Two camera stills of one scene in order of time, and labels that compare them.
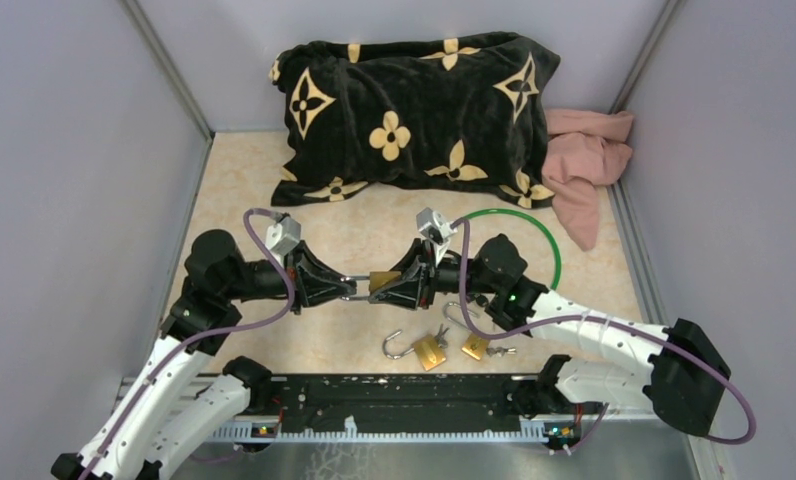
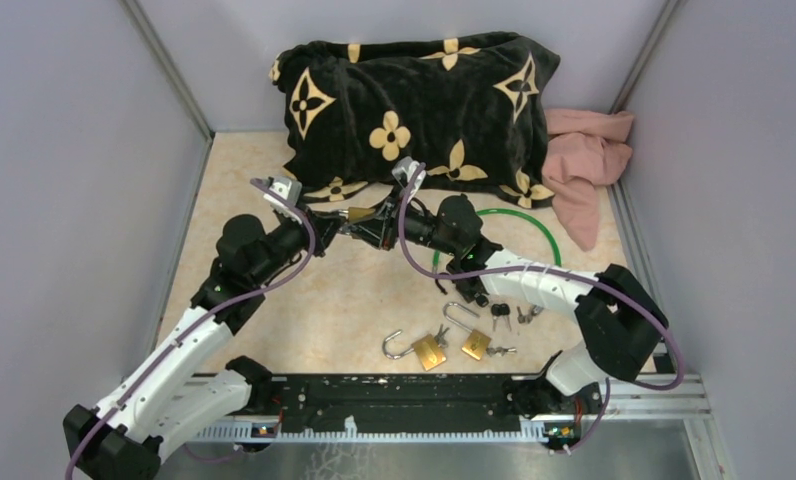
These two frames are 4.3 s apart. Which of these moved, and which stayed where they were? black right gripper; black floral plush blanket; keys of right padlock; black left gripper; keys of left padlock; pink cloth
Moved: black left gripper; black right gripper
Stayed: pink cloth; keys of left padlock; keys of right padlock; black floral plush blanket
